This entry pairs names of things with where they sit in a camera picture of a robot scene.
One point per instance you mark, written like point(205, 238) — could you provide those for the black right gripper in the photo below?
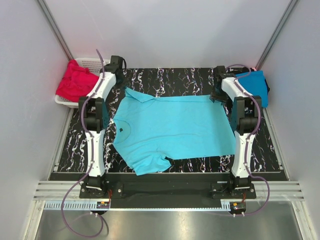
point(221, 99)

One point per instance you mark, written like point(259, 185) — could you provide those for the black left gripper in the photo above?
point(117, 85)

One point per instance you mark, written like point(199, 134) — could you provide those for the light cyan t shirt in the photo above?
point(151, 131)

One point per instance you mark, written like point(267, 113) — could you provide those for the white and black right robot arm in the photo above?
point(245, 117)

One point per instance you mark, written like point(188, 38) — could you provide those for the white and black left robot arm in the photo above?
point(94, 119)

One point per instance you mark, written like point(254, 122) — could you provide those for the folded blue t shirt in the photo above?
point(264, 98)

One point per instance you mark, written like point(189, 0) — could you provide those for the white plastic basket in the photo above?
point(87, 65)

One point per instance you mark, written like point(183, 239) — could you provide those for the red t shirt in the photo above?
point(76, 82)

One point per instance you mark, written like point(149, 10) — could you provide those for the folded black t shirt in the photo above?
point(254, 81)

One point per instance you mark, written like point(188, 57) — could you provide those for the right small circuit board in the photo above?
point(238, 205)

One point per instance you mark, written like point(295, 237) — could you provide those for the small circuit board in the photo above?
point(238, 205)
point(103, 205)

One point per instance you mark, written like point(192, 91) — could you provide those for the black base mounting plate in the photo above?
point(180, 200)

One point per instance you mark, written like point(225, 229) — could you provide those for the left small circuit board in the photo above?
point(103, 205)

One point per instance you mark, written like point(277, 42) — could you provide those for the left aluminium corner post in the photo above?
point(45, 10)

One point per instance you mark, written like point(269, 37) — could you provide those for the aluminium corner post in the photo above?
point(276, 33)
point(45, 10)

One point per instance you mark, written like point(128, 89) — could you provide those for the aluminium front frame rail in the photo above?
point(279, 190)

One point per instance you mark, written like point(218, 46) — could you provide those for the right aluminium corner post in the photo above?
point(276, 33)

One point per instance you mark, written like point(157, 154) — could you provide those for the white slotted cable duct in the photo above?
point(70, 205)

